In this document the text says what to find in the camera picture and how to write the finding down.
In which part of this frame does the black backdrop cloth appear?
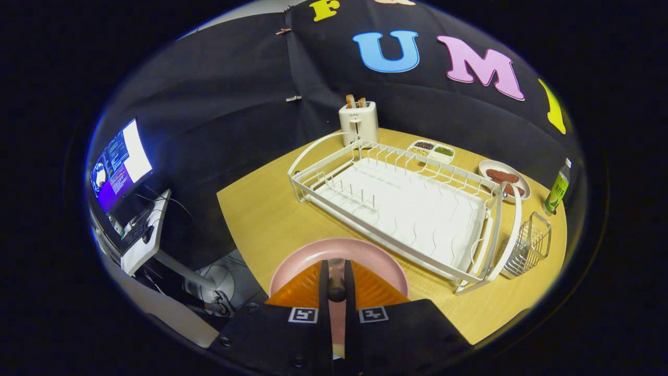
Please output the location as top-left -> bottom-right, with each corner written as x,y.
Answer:
86,0 -> 585,272

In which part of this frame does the open laptop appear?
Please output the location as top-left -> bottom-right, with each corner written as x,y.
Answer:
89,117 -> 157,256

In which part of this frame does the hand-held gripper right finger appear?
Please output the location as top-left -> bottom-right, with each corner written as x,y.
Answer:
343,260 -> 474,376

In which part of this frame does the divided white snack tray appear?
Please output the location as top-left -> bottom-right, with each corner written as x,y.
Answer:
407,139 -> 456,164

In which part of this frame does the white wire dish rack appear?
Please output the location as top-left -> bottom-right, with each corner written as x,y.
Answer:
288,131 -> 522,296

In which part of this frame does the beige plate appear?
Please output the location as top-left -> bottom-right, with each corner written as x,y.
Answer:
479,160 -> 532,202

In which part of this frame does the white laptop stand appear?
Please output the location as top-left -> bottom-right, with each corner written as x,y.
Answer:
121,189 -> 235,316

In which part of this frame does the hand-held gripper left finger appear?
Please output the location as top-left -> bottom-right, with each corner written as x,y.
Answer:
208,260 -> 333,376

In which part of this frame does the pink plate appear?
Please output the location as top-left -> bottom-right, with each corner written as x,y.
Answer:
269,238 -> 409,361

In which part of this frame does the white toaster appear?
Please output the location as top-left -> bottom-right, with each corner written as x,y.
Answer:
339,101 -> 379,148

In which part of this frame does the green-label drink bottle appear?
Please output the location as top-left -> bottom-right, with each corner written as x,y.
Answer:
542,158 -> 572,216

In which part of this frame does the metal wire basket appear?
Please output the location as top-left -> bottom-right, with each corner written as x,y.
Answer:
501,211 -> 552,279

